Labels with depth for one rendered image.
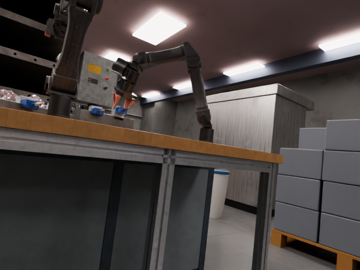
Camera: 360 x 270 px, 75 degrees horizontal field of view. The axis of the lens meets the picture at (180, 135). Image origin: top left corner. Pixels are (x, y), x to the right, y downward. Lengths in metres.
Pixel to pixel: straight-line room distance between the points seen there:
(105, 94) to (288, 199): 1.90
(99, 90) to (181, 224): 1.26
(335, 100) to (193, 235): 6.21
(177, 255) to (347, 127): 1.67
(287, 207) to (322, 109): 5.09
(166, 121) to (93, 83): 9.60
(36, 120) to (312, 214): 2.22
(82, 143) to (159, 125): 10.74
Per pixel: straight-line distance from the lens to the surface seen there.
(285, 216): 2.53
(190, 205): 1.47
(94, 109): 1.11
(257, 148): 3.75
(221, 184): 3.11
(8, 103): 0.97
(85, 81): 2.07
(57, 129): 0.60
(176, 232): 1.45
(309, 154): 2.43
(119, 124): 1.18
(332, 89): 7.38
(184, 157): 0.78
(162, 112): 11.48
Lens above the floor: 0.75
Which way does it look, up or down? 5 degrees up
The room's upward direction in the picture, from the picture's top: 7 degrees clockwise
